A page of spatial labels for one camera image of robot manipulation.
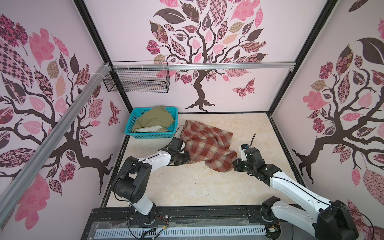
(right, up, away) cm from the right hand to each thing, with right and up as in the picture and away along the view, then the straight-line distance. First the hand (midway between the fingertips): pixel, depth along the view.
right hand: (233, 160), depth 85 cm
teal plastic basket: (-67, +31, +27) cm, 78 cm away
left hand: (-25, -2, +7) cm, 26 cm away
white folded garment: (-53, +18, +20) cm, 59 cm away
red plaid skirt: (-16, +8, +10) cm, 21 cm away
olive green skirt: (-49, +28, +26) cm, 62 cm away
